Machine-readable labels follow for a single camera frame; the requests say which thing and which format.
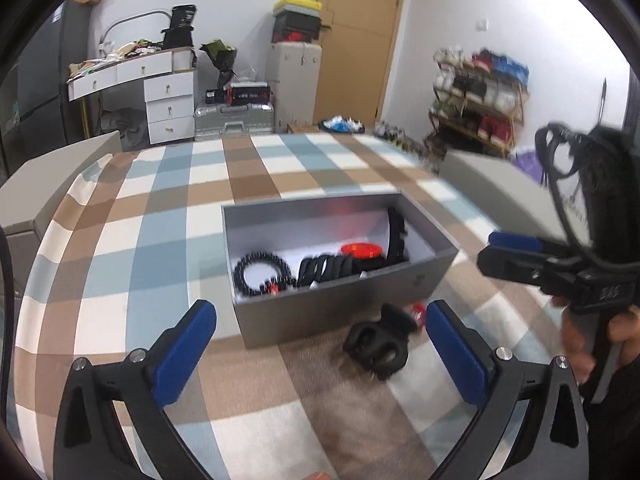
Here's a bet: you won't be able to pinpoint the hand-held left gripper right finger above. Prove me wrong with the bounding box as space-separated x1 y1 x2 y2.
425 299 589 480

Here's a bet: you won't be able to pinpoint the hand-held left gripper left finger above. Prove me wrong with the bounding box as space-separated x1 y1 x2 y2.
52 299 218 480

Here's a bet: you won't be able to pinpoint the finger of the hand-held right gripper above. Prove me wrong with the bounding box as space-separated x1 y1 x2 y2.
489 231 592 262
476 248 552 292

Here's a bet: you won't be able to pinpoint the black strap object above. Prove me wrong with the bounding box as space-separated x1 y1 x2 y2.
342 303 416 382

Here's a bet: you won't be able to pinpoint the black bead bracelet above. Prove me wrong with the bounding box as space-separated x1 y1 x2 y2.
233 250 290 301

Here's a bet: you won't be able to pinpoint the long black hair clip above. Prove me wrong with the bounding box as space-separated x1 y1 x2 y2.
386 207 412 264

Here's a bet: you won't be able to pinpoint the grey cardboard box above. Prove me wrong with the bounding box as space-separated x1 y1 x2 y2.
221 189 460 350

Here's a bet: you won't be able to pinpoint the red round badge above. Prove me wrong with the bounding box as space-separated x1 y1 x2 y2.
340 242 382 261

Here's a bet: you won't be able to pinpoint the black hair claw clip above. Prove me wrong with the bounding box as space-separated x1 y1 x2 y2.
297 253 362 289

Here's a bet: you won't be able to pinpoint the person's right forearm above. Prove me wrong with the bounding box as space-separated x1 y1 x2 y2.
582 347 640 480

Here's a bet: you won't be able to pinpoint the person's right hand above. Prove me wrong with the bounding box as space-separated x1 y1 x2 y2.
550 295 640 387

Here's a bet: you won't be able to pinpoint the grey chair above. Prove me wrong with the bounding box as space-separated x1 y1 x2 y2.
442 149 553 223

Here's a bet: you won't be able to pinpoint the purple bag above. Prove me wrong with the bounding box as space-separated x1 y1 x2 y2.
511 146 547 184

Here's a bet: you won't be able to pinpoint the wooden shoe rack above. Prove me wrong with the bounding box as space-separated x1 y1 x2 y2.
426 46 532 162

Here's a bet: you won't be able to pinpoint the shoes on floor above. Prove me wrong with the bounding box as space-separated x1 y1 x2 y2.
319 115 407 152

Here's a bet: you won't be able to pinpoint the grey box lid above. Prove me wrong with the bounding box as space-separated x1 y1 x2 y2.
0 130 124 242

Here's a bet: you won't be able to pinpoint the silver suitcase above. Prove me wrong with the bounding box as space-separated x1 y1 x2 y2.
193 100 276 142

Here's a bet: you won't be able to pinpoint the wooden door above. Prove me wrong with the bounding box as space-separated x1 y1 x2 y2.
309 0 409 129

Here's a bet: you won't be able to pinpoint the white desk with drawers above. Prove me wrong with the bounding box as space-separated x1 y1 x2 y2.
66 45 197 145

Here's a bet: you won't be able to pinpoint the black red box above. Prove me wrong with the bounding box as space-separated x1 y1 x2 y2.
206 83 272 106

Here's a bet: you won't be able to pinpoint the beige storage cabinet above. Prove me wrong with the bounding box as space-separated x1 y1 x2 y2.
266 42 324 132

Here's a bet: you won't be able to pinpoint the black wrapped flower bouquet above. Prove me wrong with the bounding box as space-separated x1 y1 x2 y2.
199 38 239 89

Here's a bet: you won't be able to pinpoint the dark grey fridge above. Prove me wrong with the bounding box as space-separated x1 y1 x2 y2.
0 0 94 173

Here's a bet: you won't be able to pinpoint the stack of shoe boxes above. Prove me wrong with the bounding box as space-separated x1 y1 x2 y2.
272 0 324 46

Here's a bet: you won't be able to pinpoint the black cable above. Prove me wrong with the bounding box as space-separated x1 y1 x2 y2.
534 121 598 262

